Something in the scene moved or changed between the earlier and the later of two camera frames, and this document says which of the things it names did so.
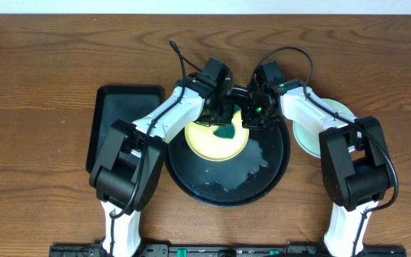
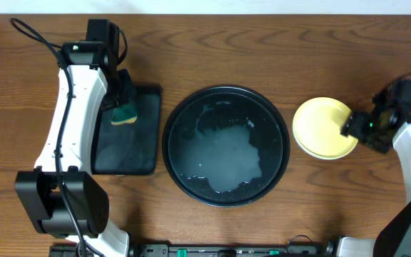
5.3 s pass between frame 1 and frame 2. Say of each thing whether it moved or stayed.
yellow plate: moved
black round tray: stayed
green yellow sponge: moved
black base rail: stayed
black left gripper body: moved
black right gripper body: moved
